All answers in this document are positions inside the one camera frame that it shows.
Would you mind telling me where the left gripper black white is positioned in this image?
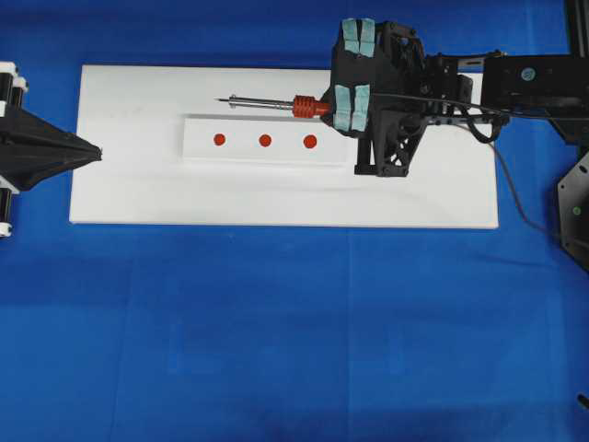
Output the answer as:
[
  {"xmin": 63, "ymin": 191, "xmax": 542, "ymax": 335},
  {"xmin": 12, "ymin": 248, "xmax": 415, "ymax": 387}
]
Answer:
[{"xmin": 0, "ymin": 61, "xmax": 103, "ymax": 238}]

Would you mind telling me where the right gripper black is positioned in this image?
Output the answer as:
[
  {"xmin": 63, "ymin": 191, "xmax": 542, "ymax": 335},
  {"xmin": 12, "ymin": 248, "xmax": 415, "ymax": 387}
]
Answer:
[{"xmin": 319, "ymin": 18, "xmax": 472, "ymax": 178}]

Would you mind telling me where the red handled soldering iron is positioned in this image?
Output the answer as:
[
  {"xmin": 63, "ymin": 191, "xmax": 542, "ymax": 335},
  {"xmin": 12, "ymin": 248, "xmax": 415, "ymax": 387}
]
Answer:
[{"xmin": 216, "ymin": 95, "xmax": 333, "ymax": 119}]

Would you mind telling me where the black soldering iron cable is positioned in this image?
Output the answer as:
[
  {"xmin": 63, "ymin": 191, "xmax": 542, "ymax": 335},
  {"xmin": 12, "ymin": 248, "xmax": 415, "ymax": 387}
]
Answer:
[{"xmin": 372, "ymin": 91, "xmax": 565, "ymax": 238}]

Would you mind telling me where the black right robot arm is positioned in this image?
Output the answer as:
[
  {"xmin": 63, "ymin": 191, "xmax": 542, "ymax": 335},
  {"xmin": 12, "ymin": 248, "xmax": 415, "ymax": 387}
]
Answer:
[{"xmin": 319, "ymin": 18, "xmax": 588, "ymax": 178}]

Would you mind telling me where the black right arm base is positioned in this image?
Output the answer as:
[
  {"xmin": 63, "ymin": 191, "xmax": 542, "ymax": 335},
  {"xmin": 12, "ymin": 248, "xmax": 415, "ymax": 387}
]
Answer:
[{"xmin": 557, "ymin": 152, "xmax": 588, "ymax": 272}]

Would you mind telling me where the small white raised block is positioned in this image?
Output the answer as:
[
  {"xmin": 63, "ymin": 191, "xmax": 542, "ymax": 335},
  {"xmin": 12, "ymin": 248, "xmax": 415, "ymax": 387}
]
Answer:
[{"xmin": 182, "ymin": 114, "xmax": 355, "ymax": 169}]

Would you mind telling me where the large white foam board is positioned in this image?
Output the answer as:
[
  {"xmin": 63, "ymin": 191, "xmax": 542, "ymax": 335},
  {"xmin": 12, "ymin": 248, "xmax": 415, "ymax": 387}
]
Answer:
[{"xmin": 69, "ymin": 65, "xmax": 499, "ymax": 229}]

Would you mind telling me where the blue table cloth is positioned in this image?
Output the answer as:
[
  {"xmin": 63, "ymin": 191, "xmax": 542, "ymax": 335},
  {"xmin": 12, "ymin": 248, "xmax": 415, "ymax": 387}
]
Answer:
[{"xmin": 1, "ymin": 1, "xmax": 588, "ymax": 441}]

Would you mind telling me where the black object at edge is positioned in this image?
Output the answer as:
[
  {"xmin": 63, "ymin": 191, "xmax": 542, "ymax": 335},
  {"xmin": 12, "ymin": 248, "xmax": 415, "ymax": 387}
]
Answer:
[{"xmin": 576, "ymin": 393, "xmax": 589, "ymax": 410}]

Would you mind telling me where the black aluminium frame post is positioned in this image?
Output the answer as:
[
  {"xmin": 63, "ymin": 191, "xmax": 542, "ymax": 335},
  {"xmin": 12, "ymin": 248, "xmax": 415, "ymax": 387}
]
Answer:
[{"xmin": 564, "ymin": 0, "xmax": 589, "ymax": 58}]

